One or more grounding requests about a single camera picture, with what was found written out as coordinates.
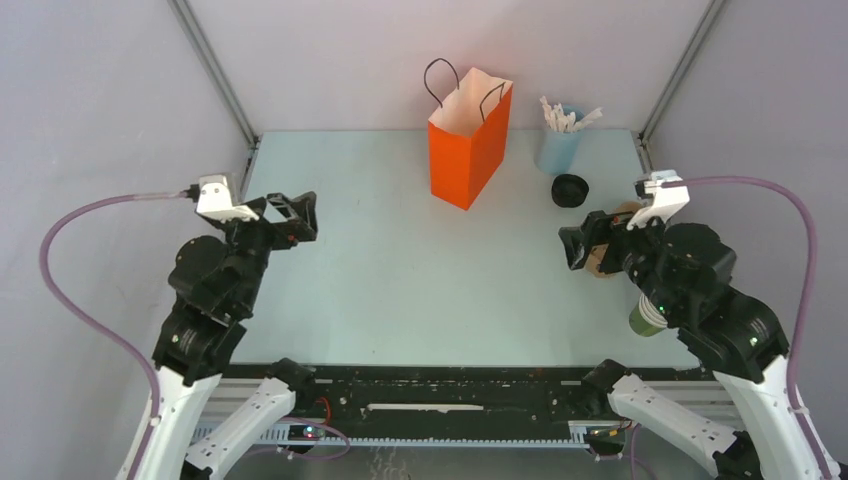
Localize white wrapped stirrer sticks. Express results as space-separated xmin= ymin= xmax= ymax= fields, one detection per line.
xmin=539 ymin=96 xmax=603 ymax=133

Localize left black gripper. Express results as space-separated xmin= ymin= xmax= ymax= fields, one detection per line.
xmin=215 ymin=188 xmax=320 ymax=309

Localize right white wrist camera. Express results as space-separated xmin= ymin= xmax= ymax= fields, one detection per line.
xmin=627 ymin=170 xmax=690 ymax=230

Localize purple cable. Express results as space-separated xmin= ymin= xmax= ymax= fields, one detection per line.
xmin=675 ymin=175 xmax=837 ymax=480
xmin=39 ymin=190 xmax=200 ymax=480

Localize stack of paper cups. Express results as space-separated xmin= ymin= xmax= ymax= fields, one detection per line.
xmin=628 ymin=294 xmax=668 ymax=337

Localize brown cardboard cup carrier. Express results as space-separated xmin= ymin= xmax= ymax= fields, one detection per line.
xmin=581 ymin=201 xmax=644 ymax=280

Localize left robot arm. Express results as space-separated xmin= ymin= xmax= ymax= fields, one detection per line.
xmin=116 ymin=191 xmax=318 ymax=479

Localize light blue holder cup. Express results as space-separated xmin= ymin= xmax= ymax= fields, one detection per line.
xmin=535 ymin=106 xmax=584 ymax=176

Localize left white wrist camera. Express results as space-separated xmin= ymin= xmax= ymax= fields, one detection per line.
xmin=195 ymin=174 xmax=260 ymax=223

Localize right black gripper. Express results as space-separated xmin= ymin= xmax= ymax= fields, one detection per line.
xmin=556 ymin=201 xmax=681 ymax=319

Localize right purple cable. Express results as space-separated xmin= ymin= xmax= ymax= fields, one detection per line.
xmin=675 ymin=175 xmax=837 ymax=480

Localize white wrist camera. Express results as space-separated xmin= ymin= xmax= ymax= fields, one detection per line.
xmin=627 ymin=170 xmax=690 ymax=230
xmin=195 ymin=174 xmax=260 ymax=223

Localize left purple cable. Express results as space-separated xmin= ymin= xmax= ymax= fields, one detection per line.
xmin=39 ymin=190 xmax=200 ymax=480

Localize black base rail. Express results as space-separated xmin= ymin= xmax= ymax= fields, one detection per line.
xmin=191 ymin=364 xmax=744 ymax=448

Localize orange paper bag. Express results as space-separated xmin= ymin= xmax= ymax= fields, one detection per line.
xmin=427 ymin=67 xmax=513 ymax=210

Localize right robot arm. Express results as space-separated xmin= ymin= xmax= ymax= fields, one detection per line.
xmin=559 ymin=211 xmax=847 ymax=479

